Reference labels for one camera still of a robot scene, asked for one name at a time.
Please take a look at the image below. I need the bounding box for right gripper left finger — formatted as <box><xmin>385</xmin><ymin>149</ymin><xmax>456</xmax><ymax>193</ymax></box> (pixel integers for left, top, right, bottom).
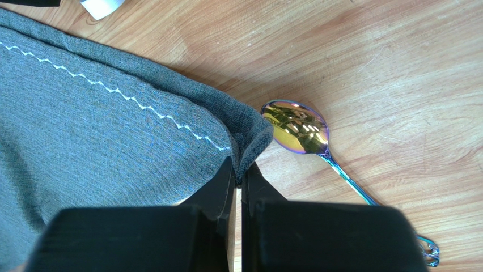
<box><xmin>26</xmin><ymin>158</ymin><xmax>235</xmax><ymax>271</ymax></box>

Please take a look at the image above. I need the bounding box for white rack foot right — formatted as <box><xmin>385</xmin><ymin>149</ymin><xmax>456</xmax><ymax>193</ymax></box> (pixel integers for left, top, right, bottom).
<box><xmin>80</xmin><ymin>0</ymin><xmax>125</xmax><ymax>20</ymax></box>

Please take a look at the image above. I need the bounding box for iridescent gold spoon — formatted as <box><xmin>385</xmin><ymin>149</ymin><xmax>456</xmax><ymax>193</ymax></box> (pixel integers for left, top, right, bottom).
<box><xmin>261</xmin><ymin>100</ymin><xmax>439</xmax><ymax>270</ymax></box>

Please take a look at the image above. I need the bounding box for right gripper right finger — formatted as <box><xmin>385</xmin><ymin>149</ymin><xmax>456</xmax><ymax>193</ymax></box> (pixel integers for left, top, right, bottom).
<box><xmin>242</xmin><ymin>164</ymin><xmax>427</xmax><ymax>271</ymax></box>

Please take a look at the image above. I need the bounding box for grey cloth napkin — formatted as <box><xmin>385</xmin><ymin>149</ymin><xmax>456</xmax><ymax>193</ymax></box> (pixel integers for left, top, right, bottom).
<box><xmin>1</xmin><ymin>9</ymin><xmax>273</xmax><ymax>271</ymax></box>

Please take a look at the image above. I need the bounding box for black t-shirt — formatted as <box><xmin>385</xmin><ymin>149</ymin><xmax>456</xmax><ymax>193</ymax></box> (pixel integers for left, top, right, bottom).
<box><xmin>1</xmin><ymin>0</ymin><xmax>61</xmax><ymax>7</ymax></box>

